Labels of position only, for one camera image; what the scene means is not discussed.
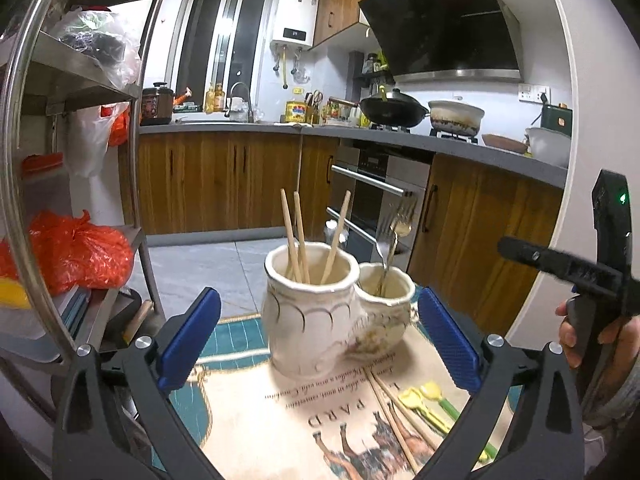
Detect green handled utensil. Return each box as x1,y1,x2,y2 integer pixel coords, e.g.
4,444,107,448
419,382,497,464

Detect yellow plastic utensil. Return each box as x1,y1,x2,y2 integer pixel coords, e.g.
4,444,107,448
398,387,450,437

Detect wooden chopstick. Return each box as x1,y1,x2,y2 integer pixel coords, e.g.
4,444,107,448
361,366,421,475
320,190,352,285
280,188,302,283
294,191,310,284

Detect silver steel fork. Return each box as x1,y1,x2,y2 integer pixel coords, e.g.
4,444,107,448
374,194,414,296

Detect silver flower spoon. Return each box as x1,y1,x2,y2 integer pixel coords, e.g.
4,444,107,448
323,219,337,245

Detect kitchen faucet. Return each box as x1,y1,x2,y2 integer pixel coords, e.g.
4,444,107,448
226,81,254,124

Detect person right hand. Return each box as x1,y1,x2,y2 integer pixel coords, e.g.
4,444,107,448
555,299,640,376

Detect wooden base cabinets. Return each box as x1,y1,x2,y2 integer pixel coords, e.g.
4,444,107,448
137,131,563,334

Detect printed horse table mat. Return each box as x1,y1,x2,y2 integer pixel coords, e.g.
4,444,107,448
169,314,469,479

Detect white bowl on counter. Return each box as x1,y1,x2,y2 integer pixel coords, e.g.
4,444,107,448
525,127,572,168

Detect steel shelving rack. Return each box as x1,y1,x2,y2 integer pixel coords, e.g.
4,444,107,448
0,0,172,411

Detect green box on counter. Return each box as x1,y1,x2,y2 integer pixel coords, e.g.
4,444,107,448
540,103,573,136

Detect red plastic bag lower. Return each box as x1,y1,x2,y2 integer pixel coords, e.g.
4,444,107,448
29,210,134,296

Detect white ceramic double utensil holder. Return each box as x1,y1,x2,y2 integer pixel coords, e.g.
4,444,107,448
262,243,416,380

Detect white ceramic pot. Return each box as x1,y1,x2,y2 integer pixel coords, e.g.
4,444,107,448
428,101,485,138

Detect built-in steel oven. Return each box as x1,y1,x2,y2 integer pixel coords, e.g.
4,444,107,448
326,140,434,270

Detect black wok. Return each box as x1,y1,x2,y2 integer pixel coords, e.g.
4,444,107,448
357,84,431,129

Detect red plastic bag hanging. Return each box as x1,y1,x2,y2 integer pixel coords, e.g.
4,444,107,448
100,102,130,148

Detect black range hood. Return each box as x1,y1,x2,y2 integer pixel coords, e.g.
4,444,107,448
359,0,522,81

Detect white plastic bag hanging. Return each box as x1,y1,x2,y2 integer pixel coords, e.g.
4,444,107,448
63,104,118,178

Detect dark rice cooker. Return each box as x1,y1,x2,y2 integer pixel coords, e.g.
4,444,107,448
140,81,174,126

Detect yellow tin can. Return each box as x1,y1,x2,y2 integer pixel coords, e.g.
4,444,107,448
284,101,307,124

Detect clear plastic bag on shelf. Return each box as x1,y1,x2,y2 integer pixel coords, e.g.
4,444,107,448
49,9,141,90

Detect white water heater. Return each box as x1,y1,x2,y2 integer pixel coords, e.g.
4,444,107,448
271,0,319,50

